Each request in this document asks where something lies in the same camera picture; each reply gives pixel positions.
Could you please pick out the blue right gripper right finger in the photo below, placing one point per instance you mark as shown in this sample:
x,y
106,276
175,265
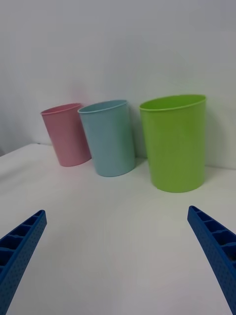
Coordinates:
x,y
217,251

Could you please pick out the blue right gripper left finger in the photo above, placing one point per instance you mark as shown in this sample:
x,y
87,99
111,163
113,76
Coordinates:
x,y
20,253

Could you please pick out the green plastic waste bin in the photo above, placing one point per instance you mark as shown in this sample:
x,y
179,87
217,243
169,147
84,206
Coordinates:
x,y
175,147

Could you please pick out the pink plastic waste bin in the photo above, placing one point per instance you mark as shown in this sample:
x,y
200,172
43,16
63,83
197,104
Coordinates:
x,y
66,137

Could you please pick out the pale blue plastic waste bin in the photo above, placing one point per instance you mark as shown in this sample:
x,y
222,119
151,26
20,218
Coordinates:
x,y
109,142

